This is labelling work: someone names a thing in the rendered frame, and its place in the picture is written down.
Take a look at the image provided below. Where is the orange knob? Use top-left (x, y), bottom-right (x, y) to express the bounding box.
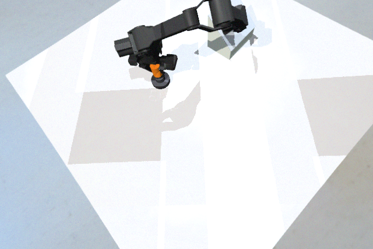
top-left (150, 64), bottom-right (162, 78)

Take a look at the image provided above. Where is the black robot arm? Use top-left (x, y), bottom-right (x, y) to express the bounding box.
top-left (114, 0), bottom-right (248, 58)

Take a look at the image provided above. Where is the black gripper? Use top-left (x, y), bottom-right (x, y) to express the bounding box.
top-left (128, 47), bottom-right (178, 74)

